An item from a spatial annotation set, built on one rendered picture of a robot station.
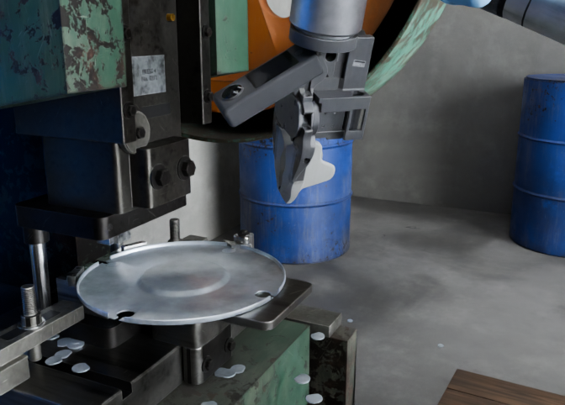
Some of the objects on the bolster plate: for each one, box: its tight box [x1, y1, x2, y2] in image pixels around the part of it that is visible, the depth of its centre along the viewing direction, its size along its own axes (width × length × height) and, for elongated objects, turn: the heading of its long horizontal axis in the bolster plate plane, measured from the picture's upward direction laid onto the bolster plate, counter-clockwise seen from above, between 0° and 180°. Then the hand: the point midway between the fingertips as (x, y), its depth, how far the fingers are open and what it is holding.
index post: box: [234, 229, 254, 249], centre depth 105 cm, size 3×3×10 cm
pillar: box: [29, 243, 52, 309], centre depth 89 cm, size 2×2×14 cm
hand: (282, 193), depth 75 cm, fingers closed
